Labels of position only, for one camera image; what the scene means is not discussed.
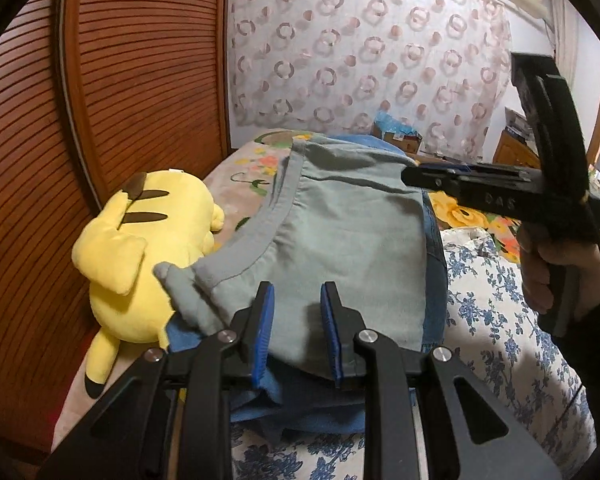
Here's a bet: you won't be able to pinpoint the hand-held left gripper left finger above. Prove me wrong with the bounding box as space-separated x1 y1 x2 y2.
37 281 276 480

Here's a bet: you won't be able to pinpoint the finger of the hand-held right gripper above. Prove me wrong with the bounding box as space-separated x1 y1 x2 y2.
401 165 463 194
415 159 481 171

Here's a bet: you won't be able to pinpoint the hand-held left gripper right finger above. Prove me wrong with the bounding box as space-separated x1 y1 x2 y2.
320 281 563 480

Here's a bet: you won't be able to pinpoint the grey-green pants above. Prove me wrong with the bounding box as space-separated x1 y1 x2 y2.
152 136 428 378

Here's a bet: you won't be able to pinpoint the person's right forearm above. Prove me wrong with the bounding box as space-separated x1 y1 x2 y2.
555 280 600 466

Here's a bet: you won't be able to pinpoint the person's right hand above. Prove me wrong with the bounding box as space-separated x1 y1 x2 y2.
520 230 600 312

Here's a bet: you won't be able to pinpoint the cardboard box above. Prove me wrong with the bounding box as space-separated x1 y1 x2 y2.
380 127 423 154

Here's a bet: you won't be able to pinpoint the wooden cabinet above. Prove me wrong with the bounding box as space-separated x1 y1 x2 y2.
492 127 541 171

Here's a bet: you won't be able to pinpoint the blue plastic bag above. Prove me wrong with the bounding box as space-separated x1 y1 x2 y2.
373 110 412 135

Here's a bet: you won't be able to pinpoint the folded blue jeans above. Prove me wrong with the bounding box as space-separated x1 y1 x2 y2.
166 132 451 443

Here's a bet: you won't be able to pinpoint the cream lace curtain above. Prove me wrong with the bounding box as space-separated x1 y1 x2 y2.
547 0 588 126

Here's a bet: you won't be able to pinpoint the circle print curtain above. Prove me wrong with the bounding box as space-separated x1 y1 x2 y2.
227 0 513 156

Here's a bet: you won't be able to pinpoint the blue floral bed sheet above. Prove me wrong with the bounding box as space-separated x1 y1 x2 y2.
230 227 598 480

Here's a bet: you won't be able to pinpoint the yellow plush toy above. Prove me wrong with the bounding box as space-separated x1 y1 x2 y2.
71 169 226 401

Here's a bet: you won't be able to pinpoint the wooden louvered wardrobe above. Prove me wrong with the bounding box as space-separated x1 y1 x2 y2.
0 0 231 461

